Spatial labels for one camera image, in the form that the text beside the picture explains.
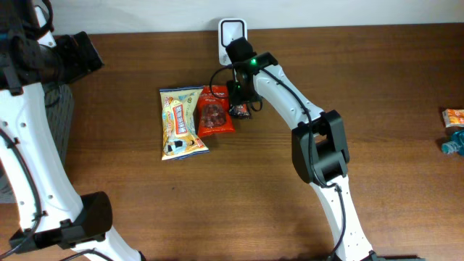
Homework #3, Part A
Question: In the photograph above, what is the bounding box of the black red triangular packet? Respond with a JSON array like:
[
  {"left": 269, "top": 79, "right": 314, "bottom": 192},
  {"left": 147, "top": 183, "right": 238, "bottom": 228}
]
[{"left": 228, "top": 104, "right": 252, "bottom": 120}]

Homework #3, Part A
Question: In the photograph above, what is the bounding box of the red snack bag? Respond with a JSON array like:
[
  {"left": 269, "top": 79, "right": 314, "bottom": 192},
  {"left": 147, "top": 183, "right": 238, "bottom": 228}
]
[{"left": 196, "top": 85, "right": 236, "bottom": 138}]

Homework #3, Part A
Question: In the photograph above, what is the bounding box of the yellow chips bag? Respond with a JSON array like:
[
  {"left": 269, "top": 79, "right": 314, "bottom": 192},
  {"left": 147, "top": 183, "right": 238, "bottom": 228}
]
[{"left": 159, "top": 86, "right": 209, "bottom": 160}]

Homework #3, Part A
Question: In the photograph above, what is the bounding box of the small orange snack box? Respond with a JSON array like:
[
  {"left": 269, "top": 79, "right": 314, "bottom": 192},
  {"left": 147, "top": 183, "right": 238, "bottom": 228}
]
[{"left": 442, "top": 109, "right": 464, "bottom": 128}]

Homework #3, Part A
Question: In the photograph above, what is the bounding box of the green Listerine mouthwash bottle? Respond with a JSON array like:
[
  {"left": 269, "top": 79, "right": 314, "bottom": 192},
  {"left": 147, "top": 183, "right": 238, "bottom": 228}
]
[{"left": 441, "top": 130, "right": 464, "bottom": 156}]

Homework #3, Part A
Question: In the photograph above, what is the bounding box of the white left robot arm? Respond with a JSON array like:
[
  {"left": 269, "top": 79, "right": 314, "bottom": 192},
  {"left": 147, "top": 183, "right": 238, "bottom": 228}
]
[{"left": 1, "top": 0, "right": 144, "bottom": 260}]

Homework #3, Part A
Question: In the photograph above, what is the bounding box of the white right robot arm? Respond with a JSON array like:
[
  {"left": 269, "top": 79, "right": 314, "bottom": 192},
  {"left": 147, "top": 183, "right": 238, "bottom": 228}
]
[{"left": 225, "top": 37, "right": 381, "bottom": 260}]

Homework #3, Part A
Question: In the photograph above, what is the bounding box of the white barcode scanner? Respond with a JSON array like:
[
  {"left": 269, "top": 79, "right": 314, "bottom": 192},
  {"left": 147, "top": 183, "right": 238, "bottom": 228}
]
[{"left": 217, "top": 18, "right": 248, "bottom": 65}]

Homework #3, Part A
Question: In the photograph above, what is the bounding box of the grey plastic mesh basket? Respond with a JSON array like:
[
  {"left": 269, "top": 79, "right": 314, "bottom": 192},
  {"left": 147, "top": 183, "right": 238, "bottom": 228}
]
[{"left": 1, "top": 83, "right": 77, "bottom": 208}]

